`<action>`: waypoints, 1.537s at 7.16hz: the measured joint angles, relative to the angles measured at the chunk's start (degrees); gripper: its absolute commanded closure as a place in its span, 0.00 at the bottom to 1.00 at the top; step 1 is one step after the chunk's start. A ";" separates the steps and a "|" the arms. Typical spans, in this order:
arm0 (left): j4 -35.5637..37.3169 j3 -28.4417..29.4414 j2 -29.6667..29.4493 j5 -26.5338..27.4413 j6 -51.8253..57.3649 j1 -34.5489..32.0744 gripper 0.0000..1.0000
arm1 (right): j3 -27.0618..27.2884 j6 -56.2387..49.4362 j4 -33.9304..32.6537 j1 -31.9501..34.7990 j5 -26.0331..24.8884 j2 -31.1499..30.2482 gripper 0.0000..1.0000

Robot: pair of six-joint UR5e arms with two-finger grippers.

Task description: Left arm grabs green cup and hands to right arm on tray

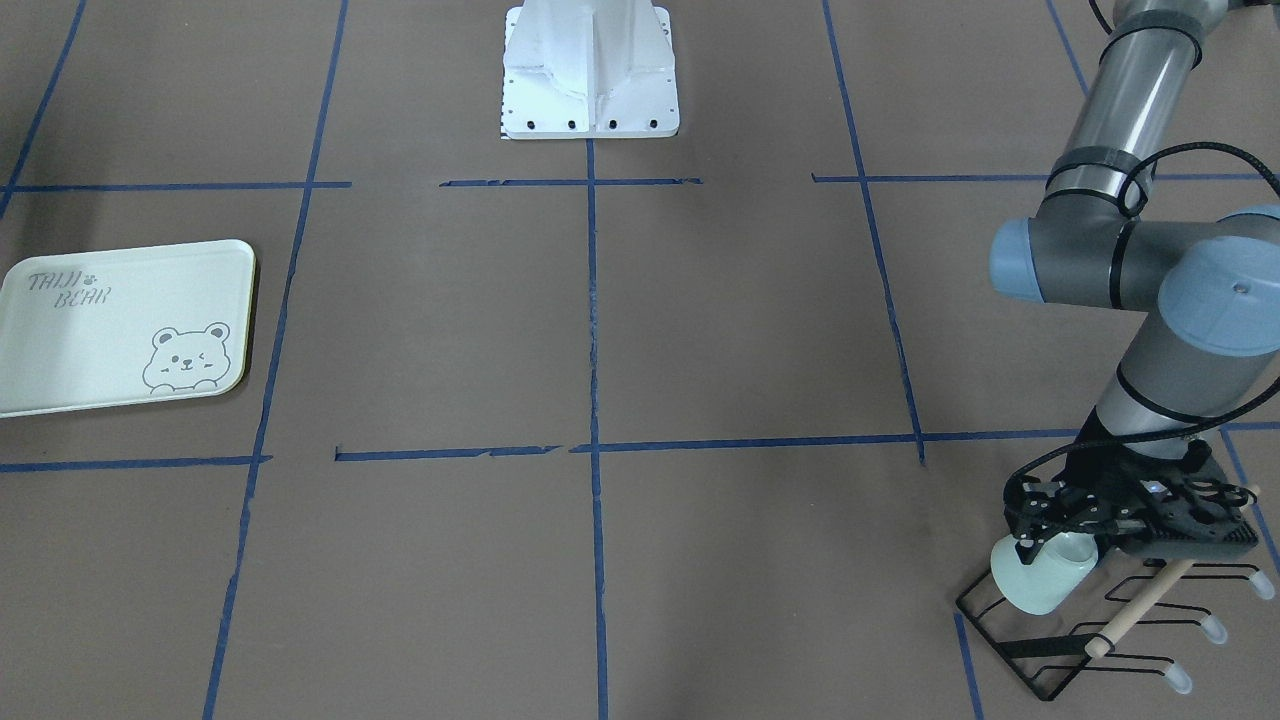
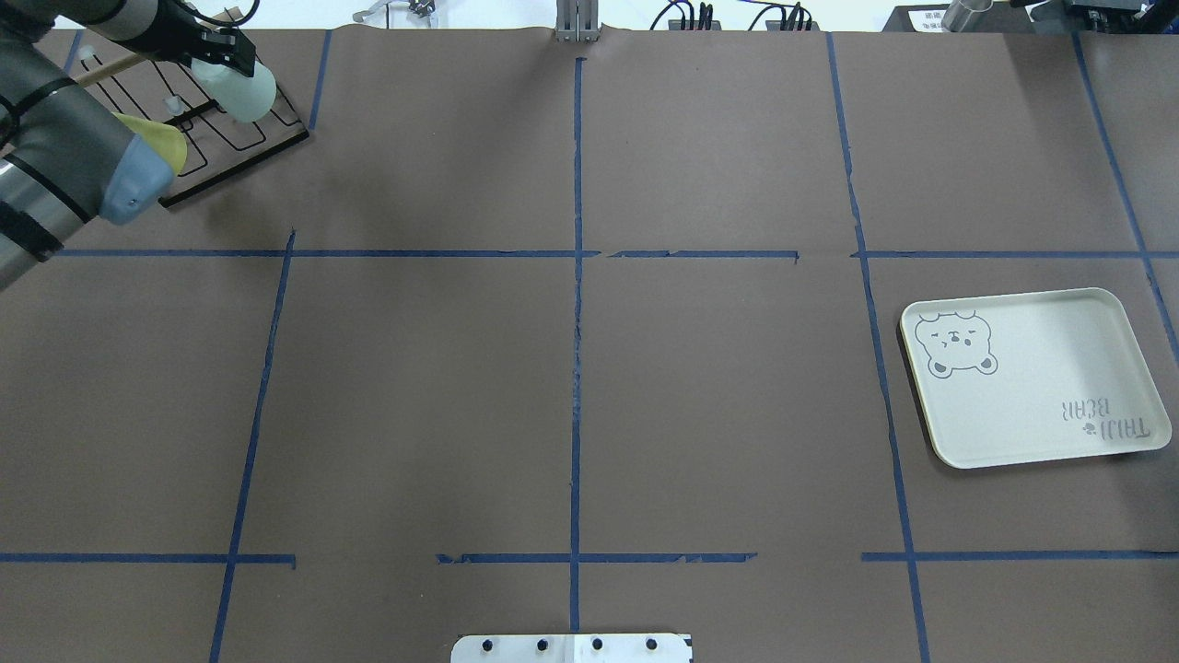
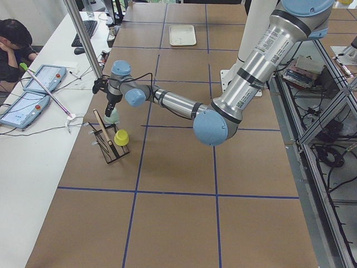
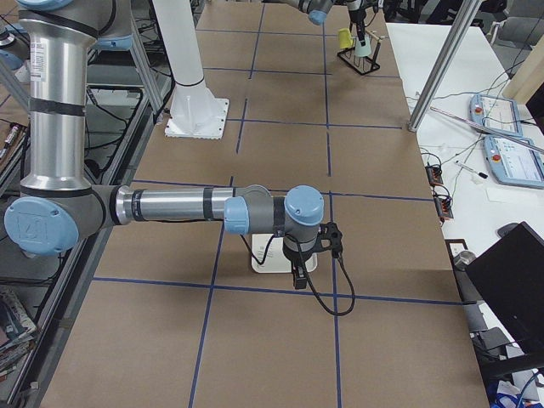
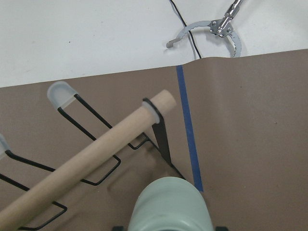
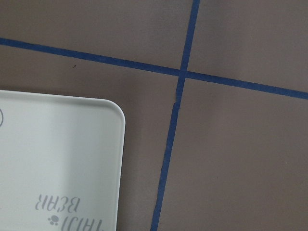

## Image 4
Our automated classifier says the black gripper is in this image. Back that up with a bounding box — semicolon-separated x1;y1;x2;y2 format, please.
347;0;366;25
282;237;318;289

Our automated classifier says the light green cup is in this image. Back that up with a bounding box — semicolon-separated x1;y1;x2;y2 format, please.
354;39;371;58

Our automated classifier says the yellow cup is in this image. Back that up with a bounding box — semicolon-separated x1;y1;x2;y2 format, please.
337;28;354;50

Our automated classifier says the cream bear tray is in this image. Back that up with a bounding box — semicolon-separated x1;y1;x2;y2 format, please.
250;233;319;274

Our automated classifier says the metal cup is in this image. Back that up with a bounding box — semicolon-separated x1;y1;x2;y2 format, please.
453;250;477;271

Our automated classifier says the upper teach pendant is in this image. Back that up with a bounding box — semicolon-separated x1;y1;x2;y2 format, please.
469;93;524;137

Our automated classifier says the teach pendant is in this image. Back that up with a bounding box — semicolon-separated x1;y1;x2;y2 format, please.
484;135;543;190
469;93;524;137

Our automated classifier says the black marker pen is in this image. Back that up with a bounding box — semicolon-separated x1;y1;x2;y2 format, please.
455;161;489;179

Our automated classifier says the computer mouse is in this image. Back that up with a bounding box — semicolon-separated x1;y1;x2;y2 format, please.
496;223;519;237

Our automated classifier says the black laptop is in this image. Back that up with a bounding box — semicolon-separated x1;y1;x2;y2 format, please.
466;222;543;353

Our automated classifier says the lower teach pendant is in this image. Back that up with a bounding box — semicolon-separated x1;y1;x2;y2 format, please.
484;135;543;190

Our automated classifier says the stack of books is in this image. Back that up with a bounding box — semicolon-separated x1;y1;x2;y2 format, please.
1;286;37;381

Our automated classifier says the black wire cup rack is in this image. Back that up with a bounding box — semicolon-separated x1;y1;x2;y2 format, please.
337;28;388;76

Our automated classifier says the aluminium frame post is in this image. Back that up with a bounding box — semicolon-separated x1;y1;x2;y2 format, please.
407;0;482;132

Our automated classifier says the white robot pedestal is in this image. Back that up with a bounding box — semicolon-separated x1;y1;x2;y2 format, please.
153;0;230;139

